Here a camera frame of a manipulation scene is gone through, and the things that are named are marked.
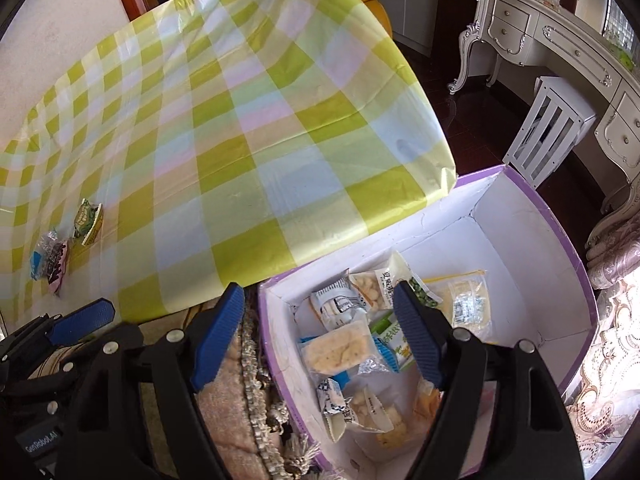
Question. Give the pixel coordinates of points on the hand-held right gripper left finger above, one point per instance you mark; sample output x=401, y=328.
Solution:
x=220, y=335

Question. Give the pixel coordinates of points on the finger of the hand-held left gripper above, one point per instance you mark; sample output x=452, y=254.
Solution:
x=82, y=317
x=127, y=332

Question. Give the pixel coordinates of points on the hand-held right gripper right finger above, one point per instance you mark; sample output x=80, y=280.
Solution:
x=415, y=340

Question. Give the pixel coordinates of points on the dark purple snack packet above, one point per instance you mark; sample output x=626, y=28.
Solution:
x=57, y=267

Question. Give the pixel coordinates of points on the clear zip bag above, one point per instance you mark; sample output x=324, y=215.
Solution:
x=465, y=305

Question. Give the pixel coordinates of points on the orange bread packet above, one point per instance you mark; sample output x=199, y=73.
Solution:
x=425, y=402

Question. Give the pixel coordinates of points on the white packet with green peas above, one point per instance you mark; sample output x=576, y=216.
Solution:
x=400, y=272

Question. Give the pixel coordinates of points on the blue snack packet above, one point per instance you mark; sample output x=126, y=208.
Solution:
x=37, y=260

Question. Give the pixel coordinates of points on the white and grey snack packet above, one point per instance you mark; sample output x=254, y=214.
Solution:
x=335, y=305

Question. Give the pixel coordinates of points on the green and gold snack packet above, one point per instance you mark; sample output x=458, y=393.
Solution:
x=86, y=220

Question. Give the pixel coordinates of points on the small white and blue packet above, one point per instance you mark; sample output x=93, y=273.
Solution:
x=330, y=395

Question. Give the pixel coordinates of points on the purple and white cardboard box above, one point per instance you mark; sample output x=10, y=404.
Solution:
x=500, y=240

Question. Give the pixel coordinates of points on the green and white snack packet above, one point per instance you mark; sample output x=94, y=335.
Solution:
x=392, y=340

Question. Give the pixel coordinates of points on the striped beige fringed blanket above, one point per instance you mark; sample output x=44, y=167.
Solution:
x=225, y=410

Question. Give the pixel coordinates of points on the clear packet of yellow crackers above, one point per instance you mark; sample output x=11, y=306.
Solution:
x=335, y=352

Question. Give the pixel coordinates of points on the green checkered tablecloth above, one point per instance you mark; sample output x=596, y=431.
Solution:
x=225, y=135

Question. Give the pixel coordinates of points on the pink lace bedspread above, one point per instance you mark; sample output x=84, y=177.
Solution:
x=615, y=335

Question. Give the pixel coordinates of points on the white slatted stool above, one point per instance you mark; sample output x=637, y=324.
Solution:
x=545, y=130

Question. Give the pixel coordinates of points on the white wardrobe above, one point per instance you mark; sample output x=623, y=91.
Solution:
x=425, y=25

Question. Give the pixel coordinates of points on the white ornate dressing table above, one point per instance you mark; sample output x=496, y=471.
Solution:
x=550, y=35

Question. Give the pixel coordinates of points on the yellow leather armchair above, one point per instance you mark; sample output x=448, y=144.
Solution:
x=365, y=5

